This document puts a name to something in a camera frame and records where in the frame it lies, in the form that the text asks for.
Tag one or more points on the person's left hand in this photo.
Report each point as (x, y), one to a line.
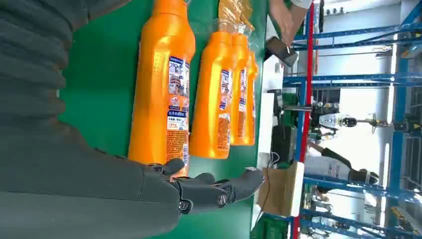
(286, 16)

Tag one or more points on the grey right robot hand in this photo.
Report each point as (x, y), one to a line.
(82, 191)

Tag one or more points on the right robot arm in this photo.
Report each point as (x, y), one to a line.
(29, 59)

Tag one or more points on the person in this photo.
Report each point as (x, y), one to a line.
(301, 3)

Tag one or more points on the white table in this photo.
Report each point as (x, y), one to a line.
(265, 125)

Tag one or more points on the green table mat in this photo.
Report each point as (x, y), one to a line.
(105, 82)

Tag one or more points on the background humanoid robot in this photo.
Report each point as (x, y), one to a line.
(329, 120)

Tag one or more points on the black box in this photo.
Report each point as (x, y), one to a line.
(284, 143)

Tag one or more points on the blue metal rack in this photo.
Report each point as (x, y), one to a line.
(399, 99)

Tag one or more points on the cardboard box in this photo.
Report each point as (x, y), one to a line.
(277, 191)

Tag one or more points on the green container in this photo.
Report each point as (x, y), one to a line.
(270, 229)

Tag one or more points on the red post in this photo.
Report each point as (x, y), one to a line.
(309, 66)

